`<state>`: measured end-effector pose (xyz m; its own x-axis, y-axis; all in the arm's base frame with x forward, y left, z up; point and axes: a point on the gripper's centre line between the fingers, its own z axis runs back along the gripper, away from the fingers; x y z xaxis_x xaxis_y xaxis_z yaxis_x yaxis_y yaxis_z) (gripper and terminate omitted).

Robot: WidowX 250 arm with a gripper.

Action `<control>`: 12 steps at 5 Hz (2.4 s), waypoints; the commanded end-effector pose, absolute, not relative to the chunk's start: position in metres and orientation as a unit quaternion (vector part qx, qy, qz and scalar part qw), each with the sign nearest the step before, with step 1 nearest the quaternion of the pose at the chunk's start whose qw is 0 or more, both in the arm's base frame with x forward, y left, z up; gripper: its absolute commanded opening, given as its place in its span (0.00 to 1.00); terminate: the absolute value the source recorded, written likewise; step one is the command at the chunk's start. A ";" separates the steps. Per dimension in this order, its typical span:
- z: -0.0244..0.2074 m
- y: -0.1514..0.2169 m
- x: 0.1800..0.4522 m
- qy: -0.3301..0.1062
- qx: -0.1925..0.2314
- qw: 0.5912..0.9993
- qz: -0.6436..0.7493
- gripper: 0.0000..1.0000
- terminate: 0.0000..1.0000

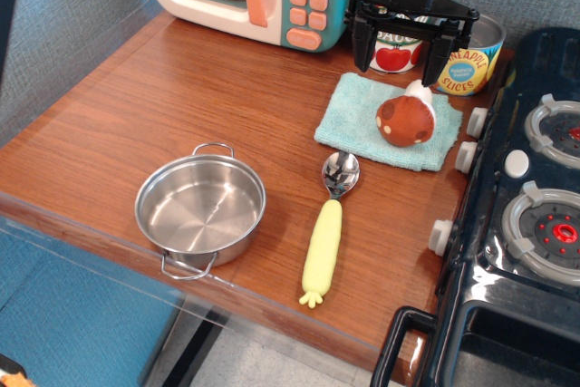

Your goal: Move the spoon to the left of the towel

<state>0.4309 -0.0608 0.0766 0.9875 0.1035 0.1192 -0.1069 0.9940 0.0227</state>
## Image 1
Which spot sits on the pineapple slices can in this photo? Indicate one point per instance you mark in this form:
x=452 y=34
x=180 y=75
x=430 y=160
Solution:
x=468 y=71

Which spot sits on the spoon with yellow handle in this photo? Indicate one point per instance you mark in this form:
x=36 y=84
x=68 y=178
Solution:
x=340 y=173

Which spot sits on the brown toy mushroom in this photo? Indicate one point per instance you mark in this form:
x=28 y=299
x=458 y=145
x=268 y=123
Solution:
x=408 y=119

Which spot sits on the dark blue toy stove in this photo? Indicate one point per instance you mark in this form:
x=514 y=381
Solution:
x=508 y=291

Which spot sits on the stainless steel pot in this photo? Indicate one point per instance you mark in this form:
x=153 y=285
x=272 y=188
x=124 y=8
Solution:
x=201 y=211

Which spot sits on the light blue cloth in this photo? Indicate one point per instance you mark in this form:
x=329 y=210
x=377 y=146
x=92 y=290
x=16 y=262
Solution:
x=349 y=124

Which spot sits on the white stove knob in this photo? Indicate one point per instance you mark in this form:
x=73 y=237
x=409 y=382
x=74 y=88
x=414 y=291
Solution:
x=439 y=236
x=476 y=122
x=465 y=156

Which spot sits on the tomato sauce can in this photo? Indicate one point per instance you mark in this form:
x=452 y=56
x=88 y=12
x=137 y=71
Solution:
x=395 y=53

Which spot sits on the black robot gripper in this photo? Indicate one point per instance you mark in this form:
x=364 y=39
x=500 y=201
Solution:
x=446 y=24

